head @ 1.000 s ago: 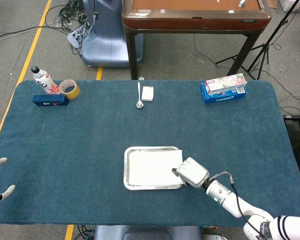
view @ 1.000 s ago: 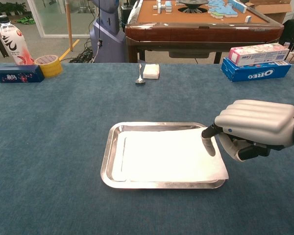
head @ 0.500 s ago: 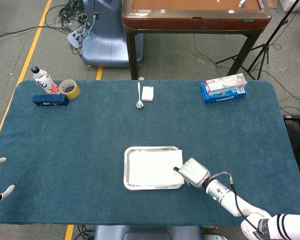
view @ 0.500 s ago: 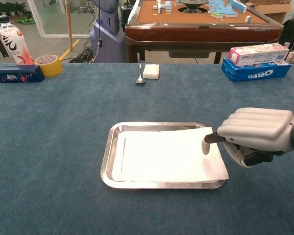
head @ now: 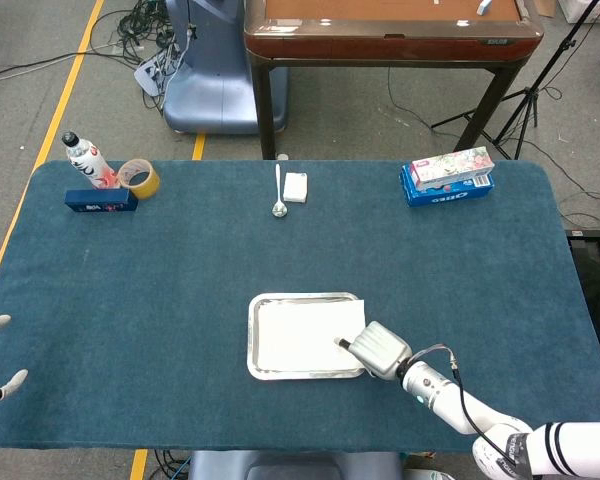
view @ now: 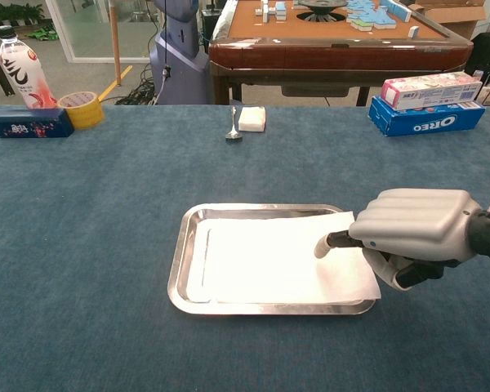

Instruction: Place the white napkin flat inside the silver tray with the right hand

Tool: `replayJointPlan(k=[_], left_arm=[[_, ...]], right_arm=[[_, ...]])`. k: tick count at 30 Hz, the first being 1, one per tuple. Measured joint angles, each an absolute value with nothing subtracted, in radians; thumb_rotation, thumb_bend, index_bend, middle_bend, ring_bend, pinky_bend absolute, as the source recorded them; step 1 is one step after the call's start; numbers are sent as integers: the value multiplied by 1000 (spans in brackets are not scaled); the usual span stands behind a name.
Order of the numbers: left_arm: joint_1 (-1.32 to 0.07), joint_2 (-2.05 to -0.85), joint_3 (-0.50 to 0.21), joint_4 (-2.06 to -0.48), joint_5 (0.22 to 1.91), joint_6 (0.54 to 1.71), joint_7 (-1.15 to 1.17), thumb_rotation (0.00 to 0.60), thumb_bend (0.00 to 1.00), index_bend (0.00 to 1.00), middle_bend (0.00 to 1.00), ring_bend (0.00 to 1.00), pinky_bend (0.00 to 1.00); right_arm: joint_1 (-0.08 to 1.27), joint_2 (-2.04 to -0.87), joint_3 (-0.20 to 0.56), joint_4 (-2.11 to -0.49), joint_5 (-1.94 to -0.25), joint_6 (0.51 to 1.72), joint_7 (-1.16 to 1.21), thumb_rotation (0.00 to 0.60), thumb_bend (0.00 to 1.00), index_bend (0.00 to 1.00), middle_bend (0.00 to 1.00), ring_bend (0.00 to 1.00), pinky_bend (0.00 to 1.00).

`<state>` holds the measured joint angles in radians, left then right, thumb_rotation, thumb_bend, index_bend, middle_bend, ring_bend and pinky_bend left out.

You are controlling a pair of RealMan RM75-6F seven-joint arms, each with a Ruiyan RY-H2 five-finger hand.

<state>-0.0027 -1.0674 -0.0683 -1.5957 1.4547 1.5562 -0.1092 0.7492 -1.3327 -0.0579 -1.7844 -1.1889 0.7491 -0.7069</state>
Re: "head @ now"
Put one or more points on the black tripod stand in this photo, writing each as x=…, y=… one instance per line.
x=532, y=100

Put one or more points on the blue Oreo box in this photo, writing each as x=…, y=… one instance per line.
x=445, y=197

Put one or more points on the brown mahjong table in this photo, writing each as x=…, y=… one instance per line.
x=380, y=45

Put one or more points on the cardboard box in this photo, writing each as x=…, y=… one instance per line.
x=542, y=6

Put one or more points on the single white blue mahjong tile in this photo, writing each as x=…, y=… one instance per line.
x=484, y=6

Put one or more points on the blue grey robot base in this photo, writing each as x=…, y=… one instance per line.
x=215, y=90

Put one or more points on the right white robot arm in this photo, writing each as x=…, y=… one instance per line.
x=430, y=385

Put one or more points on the yellow tape roll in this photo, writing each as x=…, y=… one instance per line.
x=150, y=187

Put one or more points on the white power strip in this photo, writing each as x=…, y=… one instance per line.
x=147, y=75

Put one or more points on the grey blue robot torso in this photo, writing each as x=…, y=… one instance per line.
x=280, y=465

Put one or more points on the pink floral toothpaste box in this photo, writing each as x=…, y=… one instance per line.
x=452, y=165

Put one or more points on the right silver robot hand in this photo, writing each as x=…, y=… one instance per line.
x=380, y=350

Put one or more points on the white red drink bottle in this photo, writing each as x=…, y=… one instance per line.
x=87, y=160

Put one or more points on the small white box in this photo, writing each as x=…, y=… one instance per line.
x=296, y=187

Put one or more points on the white paper napkin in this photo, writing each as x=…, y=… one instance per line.
x=300, y=335

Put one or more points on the metal spoon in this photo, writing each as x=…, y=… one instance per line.
x=278, y=185

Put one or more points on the dark blue long box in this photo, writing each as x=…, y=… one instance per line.
x=100, y=200

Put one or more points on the stainless steel tray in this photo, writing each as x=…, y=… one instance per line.
x=305, y=375

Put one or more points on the blue table cloth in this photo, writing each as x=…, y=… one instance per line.
x=180, y=275

